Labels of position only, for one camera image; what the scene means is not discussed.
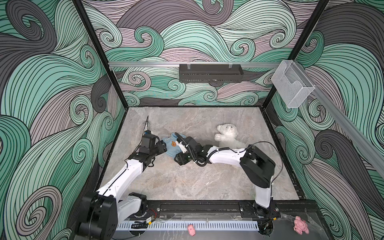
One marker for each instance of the white teddy bear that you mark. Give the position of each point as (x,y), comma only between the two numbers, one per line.
(227,137)

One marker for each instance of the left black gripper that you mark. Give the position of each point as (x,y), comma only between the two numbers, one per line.
(161,145)

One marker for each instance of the pink plush toy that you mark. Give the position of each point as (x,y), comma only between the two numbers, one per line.
(300,226)

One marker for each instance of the light blue teddy hoodie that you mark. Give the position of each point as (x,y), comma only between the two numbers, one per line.
(172,147)

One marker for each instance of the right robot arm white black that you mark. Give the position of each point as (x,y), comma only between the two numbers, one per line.
(259,168)

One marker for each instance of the aluminium rail right wall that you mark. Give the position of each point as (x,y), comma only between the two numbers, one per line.
(330,95)

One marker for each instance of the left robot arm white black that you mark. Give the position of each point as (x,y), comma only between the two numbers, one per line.
(101,211)

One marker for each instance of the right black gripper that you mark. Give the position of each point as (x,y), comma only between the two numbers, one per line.
(180,159)

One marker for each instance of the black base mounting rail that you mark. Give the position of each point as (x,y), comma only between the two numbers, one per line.
(165,209)

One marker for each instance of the clear acrylic wall holder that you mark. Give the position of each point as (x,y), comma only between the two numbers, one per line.
(292,83)

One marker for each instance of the black wall-mounted tray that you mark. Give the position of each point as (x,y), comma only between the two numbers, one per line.
(210,73)

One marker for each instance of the small pink toy piece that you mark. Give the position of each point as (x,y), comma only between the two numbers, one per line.
(191,230)

